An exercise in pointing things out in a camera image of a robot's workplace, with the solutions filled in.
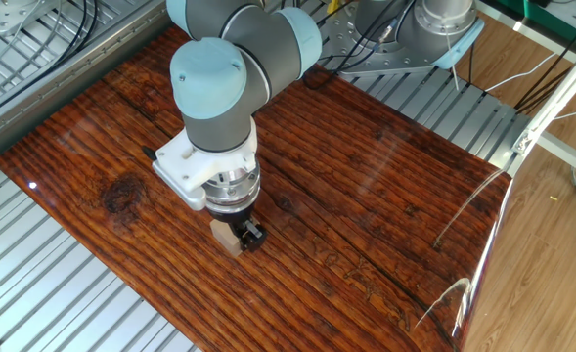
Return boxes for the pale wooden cube block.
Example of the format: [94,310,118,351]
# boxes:
[209,218,245,259]

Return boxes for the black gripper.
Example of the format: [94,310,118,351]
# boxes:
[205,203,270,254]

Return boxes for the grey metal rail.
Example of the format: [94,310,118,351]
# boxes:
[0,0,171,170]

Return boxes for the grey wire rack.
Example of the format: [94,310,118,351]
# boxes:
[0,0,142,116]

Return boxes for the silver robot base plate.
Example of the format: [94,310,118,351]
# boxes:
[319,0,439,78]

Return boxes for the white aluminium frame post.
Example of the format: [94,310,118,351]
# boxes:
[505,33,576,177]

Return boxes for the tangled black cable bundle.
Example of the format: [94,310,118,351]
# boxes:
[0,0,157,161]

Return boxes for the thin white cable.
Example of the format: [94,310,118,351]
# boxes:
[484,51,558,94]

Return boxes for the white aluminium crossbar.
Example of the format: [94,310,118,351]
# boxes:
[536,130,576,183]

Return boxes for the black cables beside post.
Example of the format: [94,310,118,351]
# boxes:
[513,12,576,114]

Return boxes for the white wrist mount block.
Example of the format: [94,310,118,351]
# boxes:
[151,116,260,212]

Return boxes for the black cable silver connector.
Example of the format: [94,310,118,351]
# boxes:
[300,0,419,92]

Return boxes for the glossy wood grain mat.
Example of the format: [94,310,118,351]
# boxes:
[0,26,512,352]

